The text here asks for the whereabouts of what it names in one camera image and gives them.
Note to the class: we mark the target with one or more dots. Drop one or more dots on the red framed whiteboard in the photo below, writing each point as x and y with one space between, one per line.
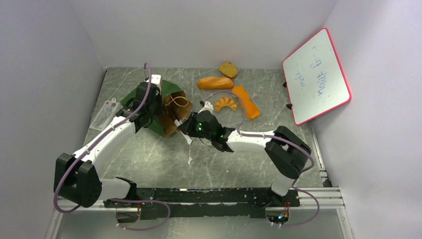
314 78

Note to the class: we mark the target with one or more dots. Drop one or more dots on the aluminium frame rail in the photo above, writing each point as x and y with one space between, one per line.
320 215

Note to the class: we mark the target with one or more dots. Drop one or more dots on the green paper bag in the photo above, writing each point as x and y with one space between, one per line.
175 106

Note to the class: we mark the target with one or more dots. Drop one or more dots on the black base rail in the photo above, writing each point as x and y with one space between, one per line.
206 202

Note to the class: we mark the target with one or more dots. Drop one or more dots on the metal tongs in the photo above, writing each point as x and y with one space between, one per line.
181 128

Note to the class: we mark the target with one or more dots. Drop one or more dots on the brown fake bread loaf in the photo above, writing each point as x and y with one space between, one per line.
215 83

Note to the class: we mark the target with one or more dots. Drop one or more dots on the striped fake croissant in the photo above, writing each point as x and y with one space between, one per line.
225 102

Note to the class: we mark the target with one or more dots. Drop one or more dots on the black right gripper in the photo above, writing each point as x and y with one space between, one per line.
187 126

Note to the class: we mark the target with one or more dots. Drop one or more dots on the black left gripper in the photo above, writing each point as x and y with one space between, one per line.
158 97

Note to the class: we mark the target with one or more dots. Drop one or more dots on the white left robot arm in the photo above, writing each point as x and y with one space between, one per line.
76 180

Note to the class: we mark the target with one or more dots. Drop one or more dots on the clear packaged tool card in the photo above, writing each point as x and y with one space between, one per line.
105 115

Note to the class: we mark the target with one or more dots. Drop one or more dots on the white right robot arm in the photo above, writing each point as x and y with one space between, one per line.
288 152

